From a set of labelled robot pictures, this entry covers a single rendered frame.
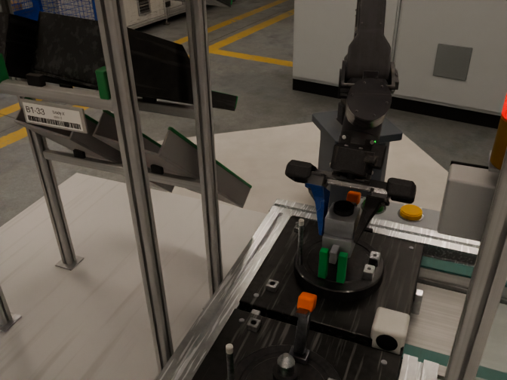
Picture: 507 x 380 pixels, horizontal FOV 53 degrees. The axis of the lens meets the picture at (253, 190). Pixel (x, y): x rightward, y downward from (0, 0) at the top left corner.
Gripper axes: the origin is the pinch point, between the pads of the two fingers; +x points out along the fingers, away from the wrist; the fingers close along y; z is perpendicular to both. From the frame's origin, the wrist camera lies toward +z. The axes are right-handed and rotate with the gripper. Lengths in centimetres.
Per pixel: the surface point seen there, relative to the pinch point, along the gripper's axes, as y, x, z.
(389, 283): 8.1, 8.3, -7.1
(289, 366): 0.5, 18.6, 17.8
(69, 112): -27.2, -3.4, 29.5
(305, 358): 1.0, 18.8, 11.0
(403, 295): 10.5, 9.5, -5.6
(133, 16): -329, -188, -388
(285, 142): -30, -21, -63
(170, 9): -318, -222, -438
